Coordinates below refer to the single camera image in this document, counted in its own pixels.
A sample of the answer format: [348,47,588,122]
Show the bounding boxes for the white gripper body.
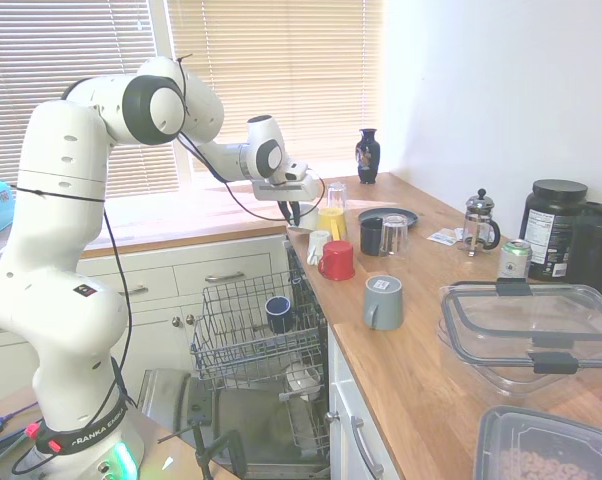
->
[250,174,322,204]

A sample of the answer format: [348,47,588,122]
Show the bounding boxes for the yellow mug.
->
[316,206,349,243]

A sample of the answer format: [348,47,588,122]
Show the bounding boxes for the small white mug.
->
[307,229,333,266]

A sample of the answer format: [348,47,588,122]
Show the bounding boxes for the red mug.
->
[317,240,357,282]

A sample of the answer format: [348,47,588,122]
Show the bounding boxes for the black mug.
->
[359,217,385,255]

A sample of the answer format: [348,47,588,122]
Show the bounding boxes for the navy blue mug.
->
[264,295,296,336]

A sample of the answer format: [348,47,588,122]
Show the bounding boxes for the grey mug with sticker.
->
[363,275,404,332]

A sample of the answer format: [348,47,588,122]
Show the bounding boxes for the steel dishwasher door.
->
[136,368,332,480]

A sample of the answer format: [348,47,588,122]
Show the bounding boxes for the tall clear drinking glass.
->
[325,181,348,214]

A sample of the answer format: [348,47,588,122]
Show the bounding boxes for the dark blue painted vase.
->
[355,128,381,186]

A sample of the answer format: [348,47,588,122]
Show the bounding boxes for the wide clear glass tumbler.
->
[379,213,413,260]

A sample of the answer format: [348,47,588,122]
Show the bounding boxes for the dark round plate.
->
[357,206,421,232]

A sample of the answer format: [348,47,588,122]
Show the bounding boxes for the wide beige window blind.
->
[166,0,385,185]

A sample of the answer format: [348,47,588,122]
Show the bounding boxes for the white bowl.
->
[284,362,323,394]

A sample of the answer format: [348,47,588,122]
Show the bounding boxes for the chrome glass french press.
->
[456,188,502,258]

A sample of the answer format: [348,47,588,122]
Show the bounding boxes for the white green drink can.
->
[497,238,534,282]

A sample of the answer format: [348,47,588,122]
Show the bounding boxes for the clear plastic storage container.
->
[435,299,602,399]

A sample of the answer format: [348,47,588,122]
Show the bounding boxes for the black supplement tub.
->
[519,179,589,282]

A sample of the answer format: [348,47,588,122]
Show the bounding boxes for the clear lid grey rim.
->
[439,280,602,375]

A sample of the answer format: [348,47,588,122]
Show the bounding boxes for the narrow beige window blind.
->
[0,0,182,195]

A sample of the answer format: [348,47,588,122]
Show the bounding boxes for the black plastic jug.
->
[564,201,602,295]

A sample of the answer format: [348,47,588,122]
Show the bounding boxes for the grey lidded food container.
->
[473,404,602,480]

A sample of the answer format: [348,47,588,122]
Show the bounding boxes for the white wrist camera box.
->
[279,162,311,186]

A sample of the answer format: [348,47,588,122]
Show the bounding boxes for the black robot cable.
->
[10,53,328,476]

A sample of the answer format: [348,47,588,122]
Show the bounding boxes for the wire dishwasher rack with mugs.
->
[190,270,329,392]

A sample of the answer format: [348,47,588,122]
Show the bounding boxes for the wire dishwasher rack with bowl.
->
[276,349,332,460]

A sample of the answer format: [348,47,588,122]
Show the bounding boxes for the black camera stand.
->
[156,418,250,480]

